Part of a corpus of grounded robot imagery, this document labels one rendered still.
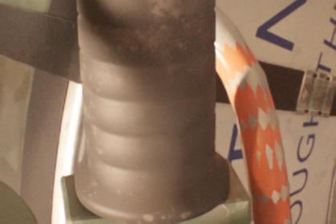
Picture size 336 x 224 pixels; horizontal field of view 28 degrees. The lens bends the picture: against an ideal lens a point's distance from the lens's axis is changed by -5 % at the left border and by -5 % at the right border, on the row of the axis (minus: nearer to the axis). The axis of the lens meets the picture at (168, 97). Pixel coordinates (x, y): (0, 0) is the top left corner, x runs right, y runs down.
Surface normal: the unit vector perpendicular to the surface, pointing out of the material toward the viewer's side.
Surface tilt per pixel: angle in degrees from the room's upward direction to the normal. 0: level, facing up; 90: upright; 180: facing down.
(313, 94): 90
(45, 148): 42
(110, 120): 29
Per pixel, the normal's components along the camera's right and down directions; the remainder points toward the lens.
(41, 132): -0.67, 0.00
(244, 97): -0.37, -0.21
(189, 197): 0.11, -0.81
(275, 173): 0.21, 0.07
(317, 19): 0.72, 0.25
